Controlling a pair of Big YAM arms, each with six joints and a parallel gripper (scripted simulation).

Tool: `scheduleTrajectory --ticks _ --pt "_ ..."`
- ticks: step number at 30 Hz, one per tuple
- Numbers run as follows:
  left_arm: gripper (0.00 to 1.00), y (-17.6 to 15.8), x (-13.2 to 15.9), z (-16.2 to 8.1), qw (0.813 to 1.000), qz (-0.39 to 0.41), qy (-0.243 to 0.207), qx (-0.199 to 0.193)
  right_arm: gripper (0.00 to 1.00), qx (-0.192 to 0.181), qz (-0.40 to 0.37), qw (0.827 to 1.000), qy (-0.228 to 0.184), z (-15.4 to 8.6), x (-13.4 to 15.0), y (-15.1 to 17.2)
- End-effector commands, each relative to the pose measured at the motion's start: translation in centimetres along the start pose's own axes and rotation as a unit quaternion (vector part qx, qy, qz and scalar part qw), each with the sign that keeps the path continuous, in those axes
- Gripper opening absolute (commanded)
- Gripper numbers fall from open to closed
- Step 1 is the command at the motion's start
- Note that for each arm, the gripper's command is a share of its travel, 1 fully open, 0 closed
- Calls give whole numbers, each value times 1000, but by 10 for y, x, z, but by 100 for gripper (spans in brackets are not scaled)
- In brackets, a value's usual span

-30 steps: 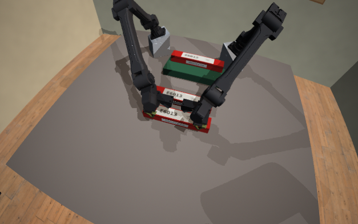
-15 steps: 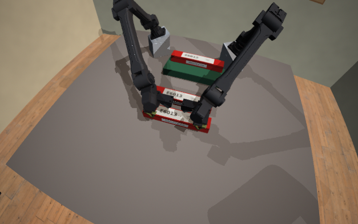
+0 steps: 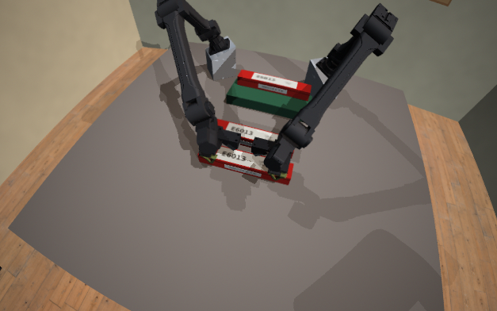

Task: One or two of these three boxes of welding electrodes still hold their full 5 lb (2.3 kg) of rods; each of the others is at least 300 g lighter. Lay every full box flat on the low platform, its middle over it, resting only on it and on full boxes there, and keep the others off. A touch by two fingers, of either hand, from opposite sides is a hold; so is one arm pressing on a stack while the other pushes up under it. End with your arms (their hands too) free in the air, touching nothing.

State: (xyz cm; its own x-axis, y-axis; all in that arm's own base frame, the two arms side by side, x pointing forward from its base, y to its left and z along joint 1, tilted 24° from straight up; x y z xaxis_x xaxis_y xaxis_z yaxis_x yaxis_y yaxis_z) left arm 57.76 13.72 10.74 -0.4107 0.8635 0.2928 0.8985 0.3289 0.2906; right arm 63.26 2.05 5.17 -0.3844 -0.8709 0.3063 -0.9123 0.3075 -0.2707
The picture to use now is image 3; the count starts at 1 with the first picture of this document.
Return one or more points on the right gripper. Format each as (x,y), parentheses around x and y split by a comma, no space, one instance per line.
(211,156)

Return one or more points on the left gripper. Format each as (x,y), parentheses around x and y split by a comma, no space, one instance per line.
(283,172)

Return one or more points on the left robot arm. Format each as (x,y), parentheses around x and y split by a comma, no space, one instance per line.
(376,38)

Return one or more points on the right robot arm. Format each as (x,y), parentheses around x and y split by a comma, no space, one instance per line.
(199,114)

